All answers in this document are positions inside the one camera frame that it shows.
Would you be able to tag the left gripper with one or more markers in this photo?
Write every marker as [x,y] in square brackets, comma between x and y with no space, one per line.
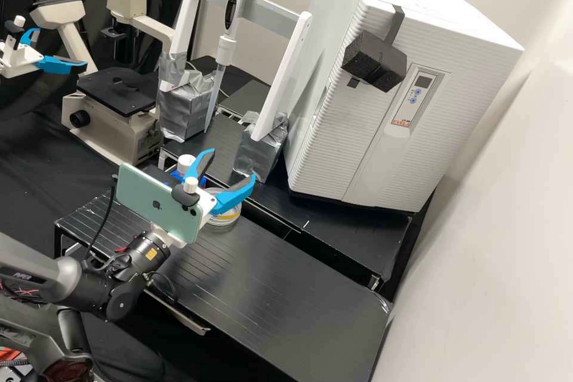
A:
[18,59]

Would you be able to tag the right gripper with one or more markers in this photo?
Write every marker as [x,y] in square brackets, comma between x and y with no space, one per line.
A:
[172,238]

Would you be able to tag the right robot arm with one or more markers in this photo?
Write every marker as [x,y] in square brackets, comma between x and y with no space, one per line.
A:
[67,281]

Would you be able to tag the left phone holder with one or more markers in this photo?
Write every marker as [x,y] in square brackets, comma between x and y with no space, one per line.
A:
[17,30]

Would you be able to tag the small bottle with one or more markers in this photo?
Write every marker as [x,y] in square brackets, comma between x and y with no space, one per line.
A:
[185,160]

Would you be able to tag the black platform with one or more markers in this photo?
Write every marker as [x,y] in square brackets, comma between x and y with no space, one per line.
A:
[248,97]
[224,140]
[349,238]
[268,292]

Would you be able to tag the blue bottle holder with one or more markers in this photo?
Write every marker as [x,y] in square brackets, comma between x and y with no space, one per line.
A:
[176,174]

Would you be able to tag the petri dish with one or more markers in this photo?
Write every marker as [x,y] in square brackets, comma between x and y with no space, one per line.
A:
[224,223]

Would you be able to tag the cream microscope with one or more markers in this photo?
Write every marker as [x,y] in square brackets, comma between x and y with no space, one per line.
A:
[112,118]

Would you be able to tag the white pipette stand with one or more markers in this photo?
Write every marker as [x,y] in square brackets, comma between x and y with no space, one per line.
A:
[277,86]

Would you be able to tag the pipette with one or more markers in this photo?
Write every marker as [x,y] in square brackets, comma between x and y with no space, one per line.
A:
[228,48]

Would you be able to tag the white incubator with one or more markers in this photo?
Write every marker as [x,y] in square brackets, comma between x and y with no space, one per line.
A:
[338,1]

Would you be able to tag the right wrist camera phone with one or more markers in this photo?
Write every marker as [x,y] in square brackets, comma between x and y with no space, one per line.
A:
[154,200]

